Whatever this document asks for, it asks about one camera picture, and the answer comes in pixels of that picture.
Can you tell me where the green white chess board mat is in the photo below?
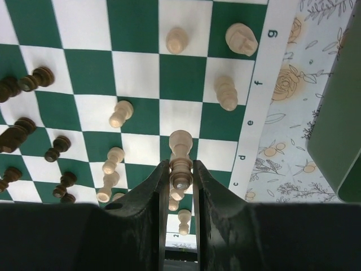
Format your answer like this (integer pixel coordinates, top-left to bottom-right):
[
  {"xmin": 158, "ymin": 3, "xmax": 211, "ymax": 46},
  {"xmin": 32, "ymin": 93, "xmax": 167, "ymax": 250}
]
[{"xmin": 0, "ymin": 0, "xmax": 271, "ymax": 249}]

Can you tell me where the white bishop chess piece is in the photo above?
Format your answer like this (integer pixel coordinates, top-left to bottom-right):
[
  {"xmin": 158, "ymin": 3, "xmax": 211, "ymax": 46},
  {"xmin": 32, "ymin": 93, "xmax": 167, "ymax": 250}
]
[{"xmin": 214, "ymin": 76, "xmax": 238, "ymax": 111}]

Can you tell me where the white tall chess piece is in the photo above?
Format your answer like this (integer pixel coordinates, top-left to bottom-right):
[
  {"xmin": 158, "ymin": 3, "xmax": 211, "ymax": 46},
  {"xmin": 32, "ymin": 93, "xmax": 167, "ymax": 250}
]
[{"xmin": 169, "ymin": 130, "xmax": 193, "ymax": 191}]

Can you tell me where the dark knight chess piece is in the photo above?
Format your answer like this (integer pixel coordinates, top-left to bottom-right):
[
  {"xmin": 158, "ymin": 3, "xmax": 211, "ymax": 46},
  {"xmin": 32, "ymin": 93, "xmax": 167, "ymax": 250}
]
[{"xmin": 1, "ymin": 117, "xmax": 37, "ymax": 153}]

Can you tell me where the white knight chess piece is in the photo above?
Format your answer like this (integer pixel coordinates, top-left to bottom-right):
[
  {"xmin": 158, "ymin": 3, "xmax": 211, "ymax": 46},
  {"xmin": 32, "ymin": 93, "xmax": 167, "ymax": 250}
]
[{"xmin": 225, "ymin": 23, "xmax": 258, "ymax": 56}]

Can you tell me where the green plastic tray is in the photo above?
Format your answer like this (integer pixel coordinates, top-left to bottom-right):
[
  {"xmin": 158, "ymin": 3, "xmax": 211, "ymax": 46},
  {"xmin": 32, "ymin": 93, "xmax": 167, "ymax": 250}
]
[{"xmin": 307, "ymin": 5, "xmax": 360, "ymax": 203}]

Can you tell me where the dark pawn chess piece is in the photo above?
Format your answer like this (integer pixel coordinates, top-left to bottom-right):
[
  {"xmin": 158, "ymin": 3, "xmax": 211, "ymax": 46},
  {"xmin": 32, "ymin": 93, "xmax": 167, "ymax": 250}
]
[{"xmin": 17, "ymin": 67, "xmax": 55, "ymax": 92}]

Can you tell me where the floral tablecloth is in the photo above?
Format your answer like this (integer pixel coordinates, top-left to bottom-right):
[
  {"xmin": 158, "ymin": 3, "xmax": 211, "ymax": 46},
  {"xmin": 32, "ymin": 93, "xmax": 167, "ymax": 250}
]
[{"xmin": 230, "ymin": 1, "xmax": 360, "ymax": 203}]

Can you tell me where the white pawn chess piece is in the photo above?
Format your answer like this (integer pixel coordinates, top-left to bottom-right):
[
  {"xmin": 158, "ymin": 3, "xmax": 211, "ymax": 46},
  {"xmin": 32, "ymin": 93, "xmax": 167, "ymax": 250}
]
[{"xmin": 166, "ymin": 27, "xmax": 188, "ymax": 54}]

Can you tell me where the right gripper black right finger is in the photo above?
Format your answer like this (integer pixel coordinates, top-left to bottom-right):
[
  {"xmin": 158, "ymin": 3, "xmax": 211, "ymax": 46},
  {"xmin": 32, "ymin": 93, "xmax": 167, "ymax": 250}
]
[{"xmin": 193, "ymin": 160, "xmax": 247, "ymax": 270}]

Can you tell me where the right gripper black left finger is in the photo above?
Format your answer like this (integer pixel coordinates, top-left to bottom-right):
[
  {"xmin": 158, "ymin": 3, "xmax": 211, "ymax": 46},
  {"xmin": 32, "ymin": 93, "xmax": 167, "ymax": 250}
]
[{"xmin": 105, "ymin": 160, "xmax": 169, "ymax": 270}]

